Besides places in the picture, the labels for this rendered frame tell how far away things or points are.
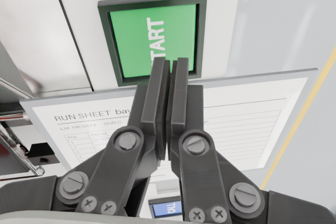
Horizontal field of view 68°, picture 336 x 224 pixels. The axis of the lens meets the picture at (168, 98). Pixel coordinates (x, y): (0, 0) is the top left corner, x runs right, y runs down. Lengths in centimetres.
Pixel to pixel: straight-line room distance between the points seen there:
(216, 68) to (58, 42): 15
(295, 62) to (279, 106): 147
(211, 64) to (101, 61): 7
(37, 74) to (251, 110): 21
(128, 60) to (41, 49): 13
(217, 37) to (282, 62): 149
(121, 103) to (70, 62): 10
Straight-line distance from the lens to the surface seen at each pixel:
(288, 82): 20
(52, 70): 28
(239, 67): 153
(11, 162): 39
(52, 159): 37
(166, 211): 37
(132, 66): 16
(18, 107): 41
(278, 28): 147
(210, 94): 18
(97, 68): 16
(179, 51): 15
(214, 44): 16
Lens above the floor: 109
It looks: 43 degrees down
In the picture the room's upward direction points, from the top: 171 degrees clockwise
